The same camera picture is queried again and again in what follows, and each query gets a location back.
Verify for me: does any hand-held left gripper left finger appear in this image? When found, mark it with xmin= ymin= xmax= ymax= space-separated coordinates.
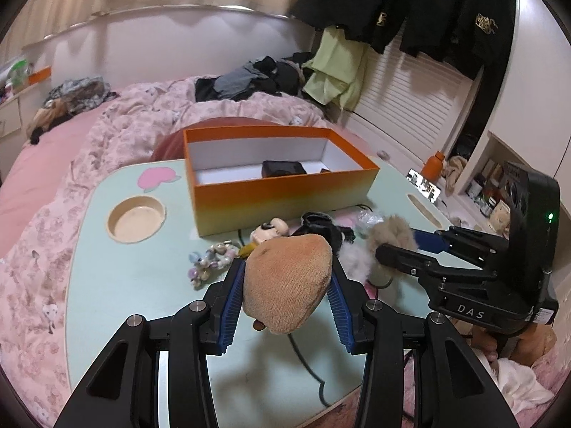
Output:
xmin=54 ymin=256 xmax=248 ymax=428

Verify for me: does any green bottle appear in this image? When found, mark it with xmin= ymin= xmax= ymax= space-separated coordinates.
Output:
xmin=9 ymin=59 xmax=30 ymax=89

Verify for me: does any fluffy beige plush toy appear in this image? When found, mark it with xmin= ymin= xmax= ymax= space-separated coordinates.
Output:
xmin=348 ymin=214 xmax=420 ymax=290

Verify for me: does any clear plastic wrapper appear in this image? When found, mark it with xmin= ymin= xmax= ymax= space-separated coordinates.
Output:
xmin=354 ymin=209 xmax=384 ymax=228

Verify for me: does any dark packet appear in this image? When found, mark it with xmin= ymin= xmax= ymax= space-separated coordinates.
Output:
xmin=261 ymin=159 xmax=308 ymax=179

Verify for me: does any white crumpled cloth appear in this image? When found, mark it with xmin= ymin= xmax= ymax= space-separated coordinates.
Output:
xmin=479 ymin=348 xmax=556 ymax=415

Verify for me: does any beige crumpled cloth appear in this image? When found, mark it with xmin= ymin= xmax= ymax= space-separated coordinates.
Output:
xmin=444 ymin=155 xmax=469 ymax=194

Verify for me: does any person's right hand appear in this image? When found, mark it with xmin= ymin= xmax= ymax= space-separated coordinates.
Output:
xmin=470 ymin=327 xmax=500 ymax=362

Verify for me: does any white bedside shelf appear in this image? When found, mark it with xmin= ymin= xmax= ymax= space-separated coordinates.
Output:
xmin=441 ymin=0 xmax=571 ymax=241

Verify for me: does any pastel bead bracelet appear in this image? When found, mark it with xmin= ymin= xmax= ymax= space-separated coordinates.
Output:
xmin=187 ymin=241 xmax=237 ymax=284

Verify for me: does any smartphone on stand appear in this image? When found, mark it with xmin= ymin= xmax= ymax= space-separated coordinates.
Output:
xmin=407 ymin=168 xmax=443 ymax=201

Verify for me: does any black jacket small gold emblem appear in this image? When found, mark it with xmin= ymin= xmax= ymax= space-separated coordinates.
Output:
xmin=290 ymin=0 xmax=402 ymax=54

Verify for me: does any pink floral duvet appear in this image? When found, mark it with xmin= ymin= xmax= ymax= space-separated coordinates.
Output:
xmin=0 ymin=76 xmax=371 ymax=393

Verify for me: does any white skull face figure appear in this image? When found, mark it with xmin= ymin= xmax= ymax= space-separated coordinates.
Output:
xmin=250 ymin=218 xmax=290 ymax=246

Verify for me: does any white desk with drawers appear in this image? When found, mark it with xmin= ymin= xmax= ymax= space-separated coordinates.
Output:
xmin=0 ymin=85 xmax=27 ymax=137

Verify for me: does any black cable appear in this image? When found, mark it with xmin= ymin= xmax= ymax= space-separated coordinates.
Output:
xmin=285 ymin=332 xmax=333 ymax=406

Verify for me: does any orange water bottle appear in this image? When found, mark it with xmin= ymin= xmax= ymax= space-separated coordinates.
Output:
xmin=421 ymin=151 xmax=447 ymax=181

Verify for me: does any patterned clothes pile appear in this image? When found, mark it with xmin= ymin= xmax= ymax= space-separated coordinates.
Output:
xmin=42 ymin=77 xmax=119 ymax=112

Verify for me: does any white bed headboard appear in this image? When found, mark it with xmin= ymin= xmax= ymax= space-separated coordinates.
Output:
xmin=22 ymin=4 xmax=313 ymax=99

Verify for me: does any black jacket large gold emblem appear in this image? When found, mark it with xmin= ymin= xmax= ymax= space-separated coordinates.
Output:
xmin=395 ymin=0 xmax=518 ymax=143

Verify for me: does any white louvered cabinet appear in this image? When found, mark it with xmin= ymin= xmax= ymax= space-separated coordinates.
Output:
xmin=343 ymin=22 xmax=487 ymax=174

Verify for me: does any brown paper box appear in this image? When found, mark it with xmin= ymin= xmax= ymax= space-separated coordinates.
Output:
xmin=491 ymin=203 xmax=514 ymax=233

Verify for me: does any dark clothes pile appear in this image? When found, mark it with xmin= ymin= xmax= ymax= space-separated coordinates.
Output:
xmin=194 ymin=55 xmax=317 ymax=102

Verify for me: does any orange gradient cardboard box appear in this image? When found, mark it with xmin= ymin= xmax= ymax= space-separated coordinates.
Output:
xmin=184 ymin=126 xmax=381 ymax=238

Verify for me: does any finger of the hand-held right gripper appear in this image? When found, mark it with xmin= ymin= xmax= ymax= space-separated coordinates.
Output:
xmin=413 ymin=226 xmax=507 ymax=261
xmin=378 ymin=244 xmax=496 ymax=284

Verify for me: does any brown plush doll black dress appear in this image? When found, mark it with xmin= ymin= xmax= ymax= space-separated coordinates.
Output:
xmin=243 ymin=212 xmax=358 ymax=335

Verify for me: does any light green hanging garment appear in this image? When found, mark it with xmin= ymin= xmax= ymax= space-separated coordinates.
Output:
xmin=301 ymin=24 xmax=371 ymax=112

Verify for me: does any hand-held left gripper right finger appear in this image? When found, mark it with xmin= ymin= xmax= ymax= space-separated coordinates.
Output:
xmin=325 ymin=263 xmax=520 ymax=428

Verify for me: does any brown garment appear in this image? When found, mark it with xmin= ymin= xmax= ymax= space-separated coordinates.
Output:
xmin=24 ymin=107 xmax=74 ymax=143

